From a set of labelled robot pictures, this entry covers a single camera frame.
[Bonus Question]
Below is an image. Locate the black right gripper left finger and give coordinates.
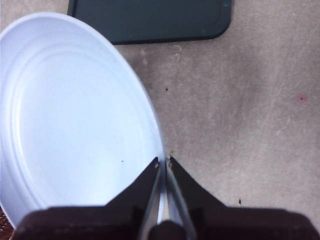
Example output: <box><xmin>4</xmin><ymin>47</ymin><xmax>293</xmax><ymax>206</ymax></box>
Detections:
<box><xmin>14</xmin><ymin>156</ymin><xmax>161</xmax><ymax>240</ymax></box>

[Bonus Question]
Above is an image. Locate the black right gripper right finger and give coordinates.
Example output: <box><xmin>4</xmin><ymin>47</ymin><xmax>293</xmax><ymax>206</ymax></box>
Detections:
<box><xmin>165</xmin><ymin>156</ymin><xmax>320</xmax><ymax>240</ymax></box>

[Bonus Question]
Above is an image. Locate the blue round plate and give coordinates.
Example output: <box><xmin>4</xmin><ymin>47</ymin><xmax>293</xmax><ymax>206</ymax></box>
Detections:
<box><xmin>0</xmin><ymin>11</ymin><xmax>167</xmax><ymax>230</ymax></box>

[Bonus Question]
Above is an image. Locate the black flat tray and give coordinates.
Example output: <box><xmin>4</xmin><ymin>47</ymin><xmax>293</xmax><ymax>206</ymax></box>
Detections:
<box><xmin>67</xmin><ymin>0</ymin><xmax>232</xmax><ymax>46</ymax></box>

